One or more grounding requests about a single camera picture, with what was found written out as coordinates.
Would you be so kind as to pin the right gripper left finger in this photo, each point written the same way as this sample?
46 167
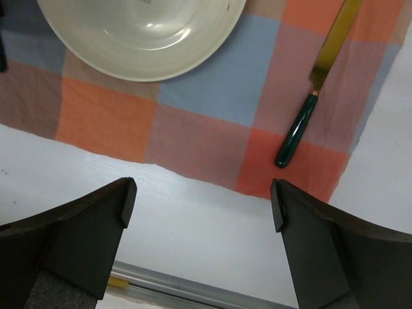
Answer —
63 257

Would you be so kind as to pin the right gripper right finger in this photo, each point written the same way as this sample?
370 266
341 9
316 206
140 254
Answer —
338 260

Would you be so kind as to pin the checkered orange blue cloth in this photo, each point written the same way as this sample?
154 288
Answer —
224 121

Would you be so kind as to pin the cream round plate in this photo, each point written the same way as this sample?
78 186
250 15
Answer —
143 41

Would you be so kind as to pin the gold knife green handle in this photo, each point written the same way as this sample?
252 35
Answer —
318 75

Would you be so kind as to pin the front aluminium rail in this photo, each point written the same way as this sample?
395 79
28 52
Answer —
174 292

